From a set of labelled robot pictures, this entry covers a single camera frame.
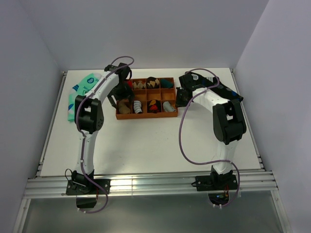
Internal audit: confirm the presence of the tan brown ribbed sock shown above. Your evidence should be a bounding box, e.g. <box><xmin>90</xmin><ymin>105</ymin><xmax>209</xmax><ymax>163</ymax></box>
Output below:
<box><xmin>118</xmin><ymin>100</ymin><xmax>131</xmax><ymax>114</ymax></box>

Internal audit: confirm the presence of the beige argyle rolled sock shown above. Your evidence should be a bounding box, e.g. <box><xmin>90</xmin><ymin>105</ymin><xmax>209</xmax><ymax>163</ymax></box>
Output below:
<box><xmin>132</xmin><ymin>81</ymin><xmax>146</xmax><ymax>90</ymax></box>

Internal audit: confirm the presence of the mint green patterned sock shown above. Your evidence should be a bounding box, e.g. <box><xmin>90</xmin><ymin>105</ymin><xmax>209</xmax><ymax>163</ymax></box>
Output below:
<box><xmin>68</xmin><ymin>73</ymin><xmax>102</xmax><ymax>122</ymax></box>

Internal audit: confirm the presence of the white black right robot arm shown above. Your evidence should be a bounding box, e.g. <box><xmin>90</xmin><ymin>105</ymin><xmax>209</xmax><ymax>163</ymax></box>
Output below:
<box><xmin>176</xmin><ymin>72</ymin><xmax>247</xmax><ymax>191</ymax></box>

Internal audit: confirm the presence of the orange compartment tray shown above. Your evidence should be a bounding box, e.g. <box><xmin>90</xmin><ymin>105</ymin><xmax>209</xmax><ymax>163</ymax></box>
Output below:
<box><xmin>116</xmin><ymin>77</ymin><xmax>178</xmax><ymax>120</ymax></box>

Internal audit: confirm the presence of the white striped rolled sock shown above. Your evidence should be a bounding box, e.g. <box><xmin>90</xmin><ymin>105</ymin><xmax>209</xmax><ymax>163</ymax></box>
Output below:
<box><xmin>133</xmin><ymin>100</ymin><xmax>143</xmax><ymax>114</ymax></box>

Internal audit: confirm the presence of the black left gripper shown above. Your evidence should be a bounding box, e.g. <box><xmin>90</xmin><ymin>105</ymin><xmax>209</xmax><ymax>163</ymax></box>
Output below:
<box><xmin>107</xmin><ymin>82</ymin><xmax>134</xmax><ymax>109</ymax></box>

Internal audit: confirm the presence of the black red argyle rolled sock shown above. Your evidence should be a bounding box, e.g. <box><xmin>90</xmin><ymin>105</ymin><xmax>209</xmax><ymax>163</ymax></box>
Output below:
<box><xmin>147</xmin><ymin>100</ymin><xmax>161</xmax><ymax>114</ymax></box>

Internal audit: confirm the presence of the dark teal rolled sock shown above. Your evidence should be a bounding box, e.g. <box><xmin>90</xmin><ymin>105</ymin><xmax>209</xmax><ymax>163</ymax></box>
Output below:
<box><xmin>160</xmin><ymin>79</ymin><xmax>174</xmax><ymax>89</ymax></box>

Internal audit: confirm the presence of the aluminium table edge rail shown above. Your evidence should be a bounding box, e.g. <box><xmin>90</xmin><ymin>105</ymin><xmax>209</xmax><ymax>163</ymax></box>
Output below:
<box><xmin>14</xmin><ymin>70</ymin><xmax>279</xmax><ymax>200</ymax></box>

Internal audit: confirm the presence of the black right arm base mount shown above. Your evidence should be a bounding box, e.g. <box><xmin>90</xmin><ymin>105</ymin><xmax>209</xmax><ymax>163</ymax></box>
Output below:
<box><xmin>191</xmin><ymin>169</ymin><xmax>240</xmax><ymax>207</ymax></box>

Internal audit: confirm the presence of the grey rolled sock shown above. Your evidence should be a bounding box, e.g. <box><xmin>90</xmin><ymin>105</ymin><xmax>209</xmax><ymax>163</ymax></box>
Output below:
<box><xmin>162</xmin><ymin>101</ymin><xmax>176</xmax><ymax>113</ymax></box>

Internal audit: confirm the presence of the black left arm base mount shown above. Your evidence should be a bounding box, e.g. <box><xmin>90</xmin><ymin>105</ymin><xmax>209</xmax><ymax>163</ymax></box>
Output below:
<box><xmin>65</xmin><ymin>168</ymin><xmax>111</xmax><ymax>213</ymax></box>

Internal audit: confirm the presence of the brown argyle rolled sock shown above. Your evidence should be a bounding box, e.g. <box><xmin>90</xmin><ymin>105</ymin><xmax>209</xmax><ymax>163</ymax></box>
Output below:
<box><xmin>146</xmin><ymin>77</ymin><xmax>160</xmax><ymax>89</ymax></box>

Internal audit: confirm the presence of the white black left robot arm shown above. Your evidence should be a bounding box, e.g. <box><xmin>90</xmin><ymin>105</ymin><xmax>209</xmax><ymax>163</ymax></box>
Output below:
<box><xmin>71</xmin><ymin>63</ymin><xmax>134</xmax><ymax>194</ymax></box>

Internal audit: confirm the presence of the black blue patterned sock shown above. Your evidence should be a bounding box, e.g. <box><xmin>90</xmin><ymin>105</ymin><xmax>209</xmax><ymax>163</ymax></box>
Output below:
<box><xmin>179</xmin><ymin>72</ymin><xmax>243</xmax><ymax>102</ymax></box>

